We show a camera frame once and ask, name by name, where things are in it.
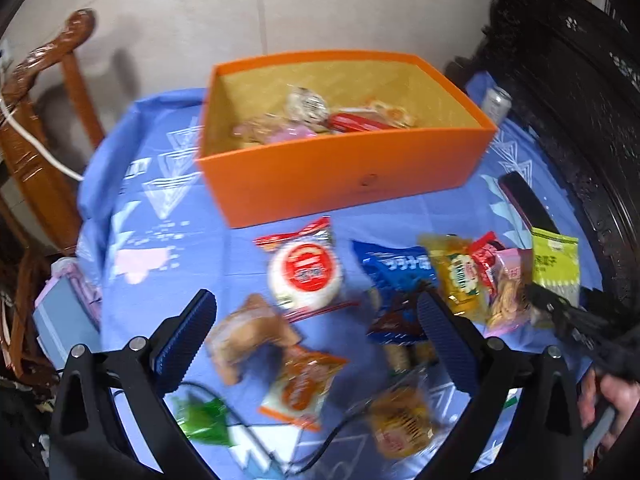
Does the yellow egg roll packet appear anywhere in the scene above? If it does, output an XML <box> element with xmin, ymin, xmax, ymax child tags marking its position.
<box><xmin>368</xmin><ymin>386</ymin><xmax>438</xmax><ymax>460</ymax></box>

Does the blue snack packet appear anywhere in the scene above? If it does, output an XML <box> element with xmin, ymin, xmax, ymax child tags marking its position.
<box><xmin>352</xmin><ymin>240</ymin><xmax>438</xmax><ymax>307</ymax></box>

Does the pink sausage snack packet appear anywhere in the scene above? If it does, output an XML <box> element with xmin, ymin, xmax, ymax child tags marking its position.
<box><xmin>232</xmin><ymin>115</ymin><xmax>317</xmax><ymax>145</ymax></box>

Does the white cable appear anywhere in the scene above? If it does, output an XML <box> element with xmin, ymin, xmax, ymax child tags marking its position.
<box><xmin>0</xmin><ymin>94</ymin><xmax>86</xmax><ymax>182</ymax></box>

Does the pink cookie packet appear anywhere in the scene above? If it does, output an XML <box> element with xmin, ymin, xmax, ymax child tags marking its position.
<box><xmin>485</xmin><ymin>248</ymin><xmax>533</xmax><ymax>337</ymax></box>

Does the orange storage box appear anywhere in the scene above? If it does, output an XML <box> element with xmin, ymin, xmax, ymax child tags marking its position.
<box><xmin>198</xmin><ymin>50</ymin><xmax>497</xmax><ymax>228</ymax></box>

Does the lime green snack packet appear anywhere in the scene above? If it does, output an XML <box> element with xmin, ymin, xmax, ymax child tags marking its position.
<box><xmin>532</xmin><ymin>228</ymin><xmax>580</xmax><ymax>307</ymax></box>

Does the green candy packet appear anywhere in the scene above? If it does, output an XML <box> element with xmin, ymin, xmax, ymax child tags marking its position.
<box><xmin>172</xmin><ymin>396</ymin><xmax>233</xmax><ymax>448</ymax></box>

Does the yellow green label packet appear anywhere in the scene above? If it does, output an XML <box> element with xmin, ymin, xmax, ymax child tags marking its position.
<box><xmin>419</xmin><ymin>233</ymin><xmax>488</xmax><ymax>324</ymax></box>

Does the white drink can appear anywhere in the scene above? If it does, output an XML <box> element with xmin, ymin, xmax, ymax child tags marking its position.
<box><xmin>480</xmin><ymin>86</ymin><xmax>512</xmax><ymax>126</ymax></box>

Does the dark carved wooden sofa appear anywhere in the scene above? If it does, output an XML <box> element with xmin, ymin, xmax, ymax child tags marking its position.
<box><xmin>445</xmin><ymin>0</ymin><xmax>639</xmax><ymax>308</ymax></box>

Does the croissant bread packet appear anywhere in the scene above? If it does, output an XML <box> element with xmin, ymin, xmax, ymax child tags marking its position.
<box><xmin>205</xmin><ymin>294</ymin><xmax>302</xmax><ymax>386</ymax></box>

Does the dark red smartphone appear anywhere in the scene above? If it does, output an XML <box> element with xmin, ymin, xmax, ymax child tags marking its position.
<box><xmin>498</xmin><ymin>171</ymin><xmax>560</xmax><ymax>234</ymax></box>

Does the orange biscuit packet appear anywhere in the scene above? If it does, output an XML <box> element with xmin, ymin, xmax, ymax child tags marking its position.
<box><xmin>258</xmin><ymin>346</ymin><xmax>348</xmax><ymax>432</ymax></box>

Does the red white round snack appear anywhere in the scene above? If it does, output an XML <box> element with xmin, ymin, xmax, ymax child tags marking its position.
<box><xmin>254</xmin><ymin>216</ymin><xmax>344</xmax><ymax>314</ymax></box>

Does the red snack packet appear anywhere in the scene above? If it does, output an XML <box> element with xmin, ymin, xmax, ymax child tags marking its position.
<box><xmin>469</xmin><ymin>231</ymin><xmax>504</xmax><ymax>300</ymax></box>

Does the black cable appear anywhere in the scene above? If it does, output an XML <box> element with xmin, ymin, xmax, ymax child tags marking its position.
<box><xmin>112</xmin><ymin>381</ymin><xmax>381</xmax><ymax>476</ymax></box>

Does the blue pink folded cloth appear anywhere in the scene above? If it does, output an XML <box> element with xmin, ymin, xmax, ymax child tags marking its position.
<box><xmin>32</xmin><ymin>257</ymin><xmax>102</xmax><ymax>370</ymax></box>

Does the person right hand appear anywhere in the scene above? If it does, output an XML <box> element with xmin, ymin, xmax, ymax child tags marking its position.
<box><xmin>577</xmin><ymin>368</ymin><xmax>640</xmax><ymax>453</ymax></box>

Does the carved wooden chair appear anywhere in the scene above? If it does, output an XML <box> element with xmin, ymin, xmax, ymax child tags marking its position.
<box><xmin>1</xmin><ymin>9</ymin><xmax>105</xmax><ymax>255</ymax></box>

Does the blue patterned tablecloth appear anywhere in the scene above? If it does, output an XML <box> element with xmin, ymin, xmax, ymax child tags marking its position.
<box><xmin>78</xmin><ymin>89</ymin><xmax>602</xmax><ymax>479</ymax></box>

